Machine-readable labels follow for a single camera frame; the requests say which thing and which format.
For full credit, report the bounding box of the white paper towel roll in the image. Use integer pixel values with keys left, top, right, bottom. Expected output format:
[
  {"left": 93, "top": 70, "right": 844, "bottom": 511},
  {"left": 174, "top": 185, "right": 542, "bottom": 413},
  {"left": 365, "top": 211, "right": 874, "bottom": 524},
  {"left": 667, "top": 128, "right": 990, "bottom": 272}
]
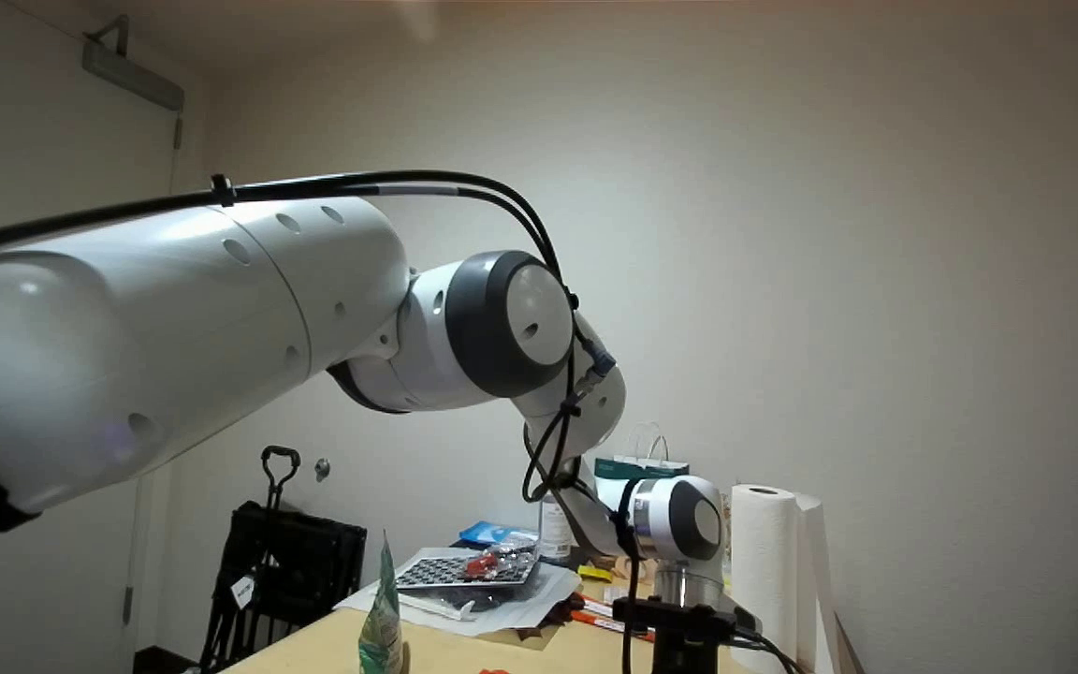
[{"left": 724, "top": 478, "right": 833, "bottom": 674}]

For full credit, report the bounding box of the grey calculator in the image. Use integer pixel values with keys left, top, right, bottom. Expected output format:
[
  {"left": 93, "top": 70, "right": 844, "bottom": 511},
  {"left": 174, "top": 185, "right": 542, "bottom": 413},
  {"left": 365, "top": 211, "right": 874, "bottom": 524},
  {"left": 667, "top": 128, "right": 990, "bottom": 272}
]
[{"left": 391, "top": 542, "right": 542, "bottom": 594}]

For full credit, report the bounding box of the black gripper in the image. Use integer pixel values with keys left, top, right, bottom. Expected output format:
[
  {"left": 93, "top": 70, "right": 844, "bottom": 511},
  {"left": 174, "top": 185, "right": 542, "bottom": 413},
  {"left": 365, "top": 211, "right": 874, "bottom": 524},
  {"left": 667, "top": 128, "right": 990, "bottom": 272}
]
[{"left": 647, "top": 613, "right": 724, "bottom": 674}]

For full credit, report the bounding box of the grey door closer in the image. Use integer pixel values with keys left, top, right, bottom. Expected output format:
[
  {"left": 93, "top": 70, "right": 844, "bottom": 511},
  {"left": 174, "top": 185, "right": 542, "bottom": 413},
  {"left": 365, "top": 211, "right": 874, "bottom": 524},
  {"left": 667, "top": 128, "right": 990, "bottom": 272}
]
[{"left": 77, "top": 16, "right": 188, "bottom": 116}]

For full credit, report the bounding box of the small blue packet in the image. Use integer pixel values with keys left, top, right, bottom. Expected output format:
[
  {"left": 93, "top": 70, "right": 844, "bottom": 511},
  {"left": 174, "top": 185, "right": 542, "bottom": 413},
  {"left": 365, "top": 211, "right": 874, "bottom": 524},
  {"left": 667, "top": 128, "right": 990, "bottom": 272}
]
[{"left": 451, "top": 518, "right": 511, "bottom": 553}]

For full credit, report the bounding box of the green sachet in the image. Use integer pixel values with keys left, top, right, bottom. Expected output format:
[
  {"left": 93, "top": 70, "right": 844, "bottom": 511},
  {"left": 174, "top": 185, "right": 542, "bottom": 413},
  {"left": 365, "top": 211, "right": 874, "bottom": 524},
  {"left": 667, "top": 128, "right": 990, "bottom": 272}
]
[{"left": 356, "top": 529, "right": 412, "bottom": 674}]

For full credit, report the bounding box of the red pen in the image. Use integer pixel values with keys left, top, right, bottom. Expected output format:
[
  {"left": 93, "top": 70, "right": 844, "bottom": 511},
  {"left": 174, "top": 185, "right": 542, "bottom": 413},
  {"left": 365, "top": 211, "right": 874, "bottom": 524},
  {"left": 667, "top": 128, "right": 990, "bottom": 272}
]
[{"left": 570, "top": 608, "right": 626, "bottom": 638}]

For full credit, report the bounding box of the black crate with handle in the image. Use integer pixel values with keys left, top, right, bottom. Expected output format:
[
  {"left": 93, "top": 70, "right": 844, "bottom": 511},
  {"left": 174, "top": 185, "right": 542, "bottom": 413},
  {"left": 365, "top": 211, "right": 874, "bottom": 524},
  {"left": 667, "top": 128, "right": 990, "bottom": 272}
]
[{"left": 198, "top": 441, "right": 369, "bottom": 674}]

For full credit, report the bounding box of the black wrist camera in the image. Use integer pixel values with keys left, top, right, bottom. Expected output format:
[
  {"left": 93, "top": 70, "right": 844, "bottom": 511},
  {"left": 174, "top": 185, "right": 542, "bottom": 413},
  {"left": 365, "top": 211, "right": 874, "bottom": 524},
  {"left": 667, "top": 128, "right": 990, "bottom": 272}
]
[{"left": 611, "top": 594, "right": 739, "bottom": 629}]

